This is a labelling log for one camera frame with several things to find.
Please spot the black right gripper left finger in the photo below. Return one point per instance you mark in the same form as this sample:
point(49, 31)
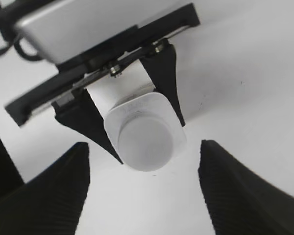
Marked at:
point(52, 202)

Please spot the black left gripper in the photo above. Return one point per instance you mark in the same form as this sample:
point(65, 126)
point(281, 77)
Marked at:
point(66, 91)

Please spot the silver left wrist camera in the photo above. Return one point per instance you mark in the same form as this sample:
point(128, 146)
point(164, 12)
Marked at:
point(64, 29)

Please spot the white yili changqing bottle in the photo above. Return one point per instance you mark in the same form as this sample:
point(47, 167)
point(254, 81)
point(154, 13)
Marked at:
point(132, 94)

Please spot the white round bottle cap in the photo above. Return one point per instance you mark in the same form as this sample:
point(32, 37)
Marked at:
point(145, 144)

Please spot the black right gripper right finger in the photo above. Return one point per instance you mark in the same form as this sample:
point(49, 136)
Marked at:
point(239, 201)

